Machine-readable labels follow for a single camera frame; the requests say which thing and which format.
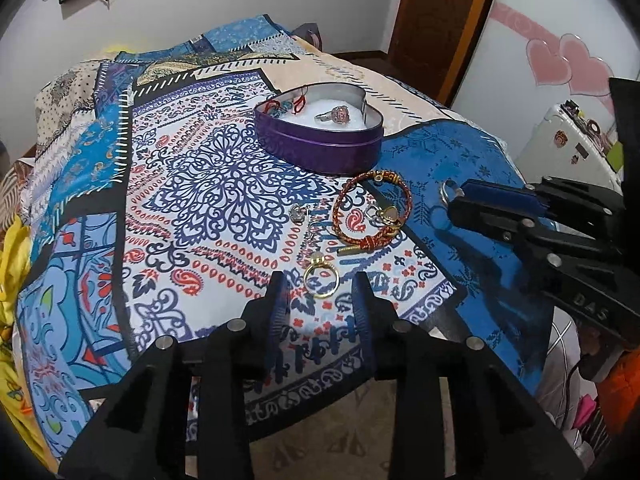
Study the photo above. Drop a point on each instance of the purple heart-shaped tin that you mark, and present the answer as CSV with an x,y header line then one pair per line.
x,y
320,145

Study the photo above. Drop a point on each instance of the blue patterned patchwork cloth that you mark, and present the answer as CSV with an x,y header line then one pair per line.
x,y
215,200

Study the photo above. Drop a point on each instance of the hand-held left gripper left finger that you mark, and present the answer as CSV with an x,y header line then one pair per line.
x,y
278,310

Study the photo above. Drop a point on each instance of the small silver earring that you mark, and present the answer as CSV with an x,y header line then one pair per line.
x,y
298,214

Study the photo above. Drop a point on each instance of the red thread earring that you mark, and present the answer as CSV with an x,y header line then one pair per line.
x,y
270,105
300,100

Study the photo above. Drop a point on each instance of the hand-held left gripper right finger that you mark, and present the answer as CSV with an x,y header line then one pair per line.
x,y
362,310

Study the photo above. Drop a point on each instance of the white box with stickers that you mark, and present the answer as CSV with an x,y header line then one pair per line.
x,y
555,140

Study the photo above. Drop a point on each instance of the polka-dot patterned pillow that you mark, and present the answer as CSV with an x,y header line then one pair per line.
x,y
67,95

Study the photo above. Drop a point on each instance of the white wardrobe with pink hearts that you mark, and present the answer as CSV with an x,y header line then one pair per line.
x,y
555,20

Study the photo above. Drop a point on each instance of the silver drop earrings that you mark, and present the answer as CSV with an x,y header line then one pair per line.
x,y
315,232

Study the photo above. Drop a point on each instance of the orange cloth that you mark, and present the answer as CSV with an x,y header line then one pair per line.
x,y
620,390

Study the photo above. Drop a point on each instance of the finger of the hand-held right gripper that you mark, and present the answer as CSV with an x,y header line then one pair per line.
x,y
480,216
495,194

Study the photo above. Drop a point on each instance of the brown wooden door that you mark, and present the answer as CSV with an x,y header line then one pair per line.
x,y
430,20

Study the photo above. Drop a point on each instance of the yellow cloth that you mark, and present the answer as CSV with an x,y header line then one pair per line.
x,y
15,260

